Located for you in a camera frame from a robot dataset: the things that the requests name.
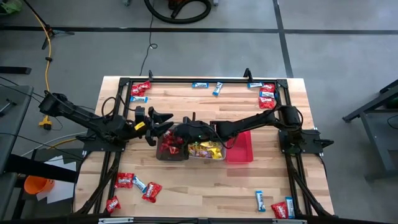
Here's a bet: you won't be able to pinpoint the white floor cable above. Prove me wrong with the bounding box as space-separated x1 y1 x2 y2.
21 132 88 156

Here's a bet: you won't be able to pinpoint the small metal tool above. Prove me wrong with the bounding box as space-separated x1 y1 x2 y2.
0 98 18 118

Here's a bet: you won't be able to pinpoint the black vacuum hose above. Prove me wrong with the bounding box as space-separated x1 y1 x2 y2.
143 0 212 25

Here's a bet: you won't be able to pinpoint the black beam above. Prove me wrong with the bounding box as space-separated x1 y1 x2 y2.
6 154 78 184

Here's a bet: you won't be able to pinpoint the dark metal side table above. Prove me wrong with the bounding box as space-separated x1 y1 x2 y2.
341 79 398 181

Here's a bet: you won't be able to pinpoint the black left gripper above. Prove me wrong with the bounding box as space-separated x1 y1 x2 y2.
123 107 175 147

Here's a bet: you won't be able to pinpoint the orange bucket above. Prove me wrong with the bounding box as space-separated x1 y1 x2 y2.
24 175 55 195

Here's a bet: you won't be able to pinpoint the white paper sheets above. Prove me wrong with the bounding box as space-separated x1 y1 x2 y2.
35 155 77 205

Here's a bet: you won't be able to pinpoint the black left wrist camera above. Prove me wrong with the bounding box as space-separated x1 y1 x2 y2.
134 106 146 123

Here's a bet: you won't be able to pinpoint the light grey plastic bin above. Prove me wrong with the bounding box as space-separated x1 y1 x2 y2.
186 138 228 161

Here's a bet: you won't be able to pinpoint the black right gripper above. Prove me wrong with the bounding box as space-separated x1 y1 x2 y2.
172 117 218 141

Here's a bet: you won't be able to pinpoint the thin black floor cable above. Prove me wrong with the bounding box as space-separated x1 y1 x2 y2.
139 0 158 77

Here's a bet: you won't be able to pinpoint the black tripod stand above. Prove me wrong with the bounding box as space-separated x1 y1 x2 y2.
23 0 75 50

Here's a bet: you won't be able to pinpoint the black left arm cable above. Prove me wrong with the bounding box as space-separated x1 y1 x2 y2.
101 95 127 119

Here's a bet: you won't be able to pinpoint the yellow power cable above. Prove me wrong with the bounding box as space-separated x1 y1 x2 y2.
30 12 78 150

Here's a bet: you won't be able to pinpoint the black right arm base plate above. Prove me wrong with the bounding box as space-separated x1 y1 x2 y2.
279 129 335 155

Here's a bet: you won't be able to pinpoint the black aluminium table frame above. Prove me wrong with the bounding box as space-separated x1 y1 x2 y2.
73 67 335 218

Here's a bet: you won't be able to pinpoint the smoky grey translucent plastic bin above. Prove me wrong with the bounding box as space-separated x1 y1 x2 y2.
155 124 190 162

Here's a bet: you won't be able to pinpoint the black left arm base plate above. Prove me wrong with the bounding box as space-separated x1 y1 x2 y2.
82 129 128 153

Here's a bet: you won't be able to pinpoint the green crumpled object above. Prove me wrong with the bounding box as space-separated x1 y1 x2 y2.
0 0 23 15

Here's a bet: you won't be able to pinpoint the pink translucent plastic bin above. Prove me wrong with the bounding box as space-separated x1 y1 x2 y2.
225 130 254 164

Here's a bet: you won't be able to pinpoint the grey side table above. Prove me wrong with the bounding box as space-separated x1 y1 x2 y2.
0 84 34 218

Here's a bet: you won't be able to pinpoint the black flat bar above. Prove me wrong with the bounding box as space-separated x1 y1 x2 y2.
0 66 32 75

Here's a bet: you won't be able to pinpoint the orange vacuum cleaner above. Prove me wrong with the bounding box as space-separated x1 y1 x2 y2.
167 0 187 9

